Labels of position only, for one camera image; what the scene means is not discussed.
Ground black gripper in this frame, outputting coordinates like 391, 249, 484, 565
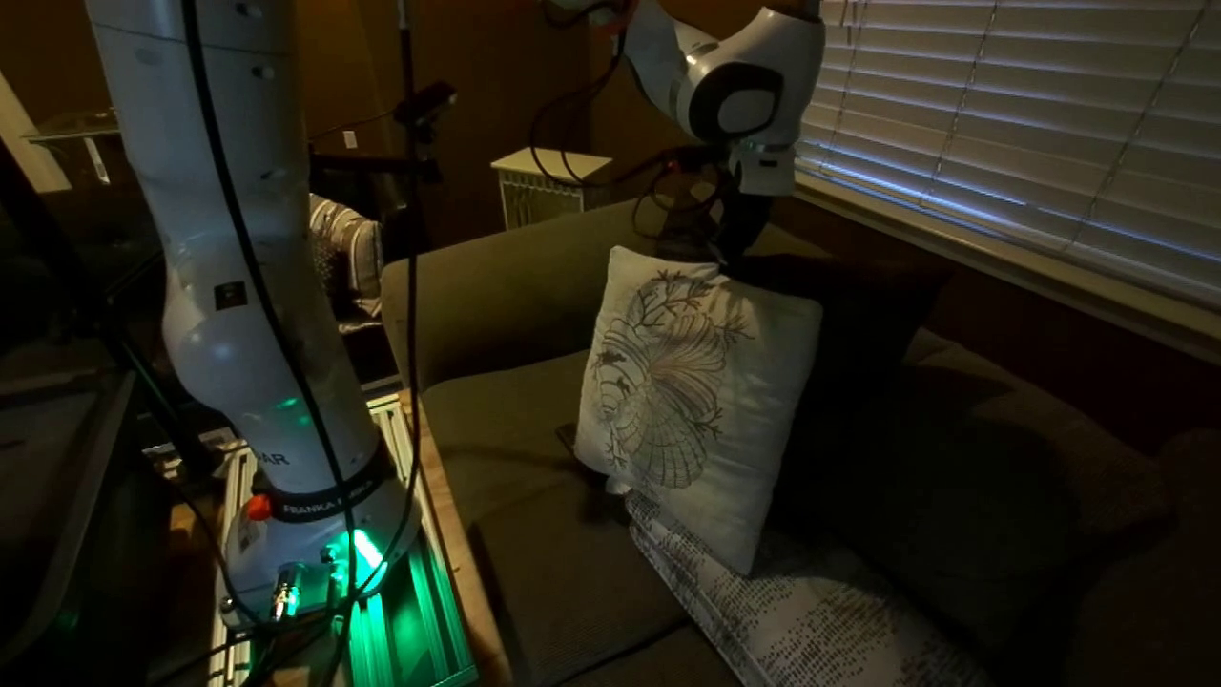
688, 154, 777, 273

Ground white shell print pillow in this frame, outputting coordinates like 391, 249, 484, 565
567, 240, 829, 579

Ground green lit robot base stand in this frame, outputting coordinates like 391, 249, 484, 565
203, 386, 482, 687

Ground small white side table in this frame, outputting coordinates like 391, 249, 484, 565
488, 145, 619, 234

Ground olive brown sofa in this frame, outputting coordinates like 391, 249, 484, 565
377, 187, 1221, 687

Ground white window sill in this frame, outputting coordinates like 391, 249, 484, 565
789, 168, 1221, 366

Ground white window blinds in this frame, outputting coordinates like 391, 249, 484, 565
792, 0, 1221, 311

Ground white rolled cloth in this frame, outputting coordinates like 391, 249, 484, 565
305, 189, 390, 303

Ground flat grey patterned pillow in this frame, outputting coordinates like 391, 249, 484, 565
601, 463, 999, 687

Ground large olive sofa back cushion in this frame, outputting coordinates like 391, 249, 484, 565
890, 320, 1181, 669

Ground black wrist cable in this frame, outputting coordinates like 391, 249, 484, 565
525, 0, 774, 264

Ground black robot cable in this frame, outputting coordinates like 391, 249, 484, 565
174, 0, 375, 687
377, 0, 429, 615

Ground black camera on stand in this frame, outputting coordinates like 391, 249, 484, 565
390, 80, 461, 140

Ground wall shelf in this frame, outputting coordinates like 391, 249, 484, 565
22, 105, 129, 150

